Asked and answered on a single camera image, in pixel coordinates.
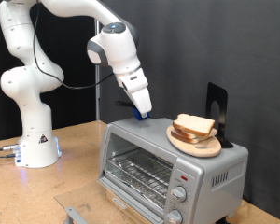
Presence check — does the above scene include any foil-lined oven tray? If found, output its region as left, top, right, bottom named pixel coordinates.
left=105, top=166, right=166, bottom=210

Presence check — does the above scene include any wire oven rack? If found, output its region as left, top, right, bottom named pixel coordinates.
left=106, top=148, right=175, bottom=200

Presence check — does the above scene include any black spatula with blue block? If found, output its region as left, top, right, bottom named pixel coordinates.
left=115, top=100, right=174, bottom=122

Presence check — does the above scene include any silver toaster oven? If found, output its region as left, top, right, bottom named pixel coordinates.
left=98, top=116, right=250, bottom=224

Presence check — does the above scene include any black metal bookend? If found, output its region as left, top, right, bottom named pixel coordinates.
left=204, top=81, right=234, bottom=149

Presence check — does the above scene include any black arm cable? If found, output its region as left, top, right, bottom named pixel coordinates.
left=32, top=0, right=115, bottom=91

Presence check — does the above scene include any silver oven knob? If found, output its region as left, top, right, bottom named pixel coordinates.
left=165, top=208, right=184, bottom=224
left=170, top=185, right=189, bottom=203

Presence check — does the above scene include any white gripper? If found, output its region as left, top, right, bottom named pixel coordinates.
left=114, top=66, right=153, bottom=119

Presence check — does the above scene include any metal pole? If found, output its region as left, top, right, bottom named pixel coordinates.
left=94, top=17, right=103, bottom=121

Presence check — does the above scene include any round wooden board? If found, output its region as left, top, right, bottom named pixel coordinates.
left=166, top=123, right=222, bottom=159

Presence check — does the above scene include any grey base cable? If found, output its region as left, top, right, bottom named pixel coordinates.
left=0, top=152, right=18, bottom=159
left=0, top=143, right=21, bottom=152

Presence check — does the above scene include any glass oven door with handle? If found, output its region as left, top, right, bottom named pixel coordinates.
left=54, top=176, right=166, bottom=224

